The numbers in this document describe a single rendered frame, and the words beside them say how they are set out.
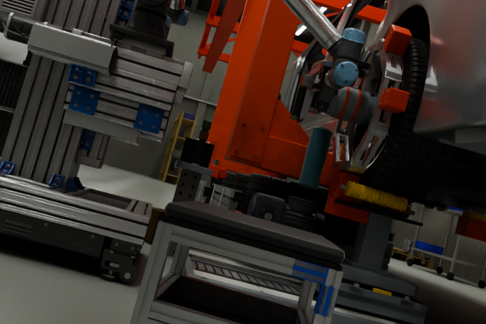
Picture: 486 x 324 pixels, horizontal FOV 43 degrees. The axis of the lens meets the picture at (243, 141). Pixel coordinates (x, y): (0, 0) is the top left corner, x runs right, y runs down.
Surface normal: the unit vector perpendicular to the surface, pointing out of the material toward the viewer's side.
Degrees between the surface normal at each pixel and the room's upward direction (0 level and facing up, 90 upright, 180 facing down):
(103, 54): 90
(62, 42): 90
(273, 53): 90
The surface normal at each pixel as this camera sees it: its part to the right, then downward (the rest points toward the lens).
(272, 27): 0.13, -0.04
